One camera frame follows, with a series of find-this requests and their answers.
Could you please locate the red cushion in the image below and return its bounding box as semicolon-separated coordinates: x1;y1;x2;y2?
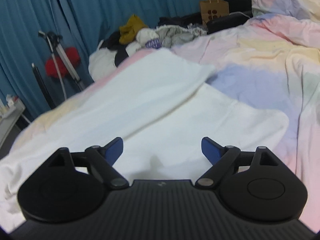
45;47;81;78

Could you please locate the dark cloth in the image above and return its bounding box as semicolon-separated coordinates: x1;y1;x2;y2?
158;14;202;27

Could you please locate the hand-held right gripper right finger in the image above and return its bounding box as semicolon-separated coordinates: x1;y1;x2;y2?
195;137;280;190

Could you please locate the black garment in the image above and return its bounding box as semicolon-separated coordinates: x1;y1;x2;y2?
101;31;128;67

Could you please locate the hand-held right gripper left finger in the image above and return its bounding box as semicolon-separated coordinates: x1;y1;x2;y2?
47;137;129;190

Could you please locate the pile of clothes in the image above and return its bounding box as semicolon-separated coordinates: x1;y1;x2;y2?
88;27;163;82

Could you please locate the mustard yellow cloth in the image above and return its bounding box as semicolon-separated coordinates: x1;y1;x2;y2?
119;14;150;45

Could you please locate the brown paper bag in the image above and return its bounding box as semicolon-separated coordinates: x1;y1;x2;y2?
199;0;230;27

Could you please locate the pastel tie-dye duvet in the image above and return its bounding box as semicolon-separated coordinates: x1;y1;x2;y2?
0;12;320;230

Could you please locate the grey garment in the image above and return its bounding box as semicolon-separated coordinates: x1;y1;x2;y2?
155;25;208;48

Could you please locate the black flat panel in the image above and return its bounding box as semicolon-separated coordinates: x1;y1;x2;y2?
31;62;57;110

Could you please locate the white dressing table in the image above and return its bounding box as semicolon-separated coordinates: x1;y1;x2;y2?
0;94;32;152

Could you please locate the pastel pillow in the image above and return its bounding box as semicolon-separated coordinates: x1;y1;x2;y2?
251;0;320;22

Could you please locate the blue curtain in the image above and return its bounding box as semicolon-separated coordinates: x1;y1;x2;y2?
50;0;226;55
0;0;95;122

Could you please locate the white cable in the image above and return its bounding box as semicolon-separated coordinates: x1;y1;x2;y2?
228;11;251;18

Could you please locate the black sofa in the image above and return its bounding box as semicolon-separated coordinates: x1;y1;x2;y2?
206;0;253;34

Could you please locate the silver and black tripod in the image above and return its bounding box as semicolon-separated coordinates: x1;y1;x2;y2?
38;31;85;101

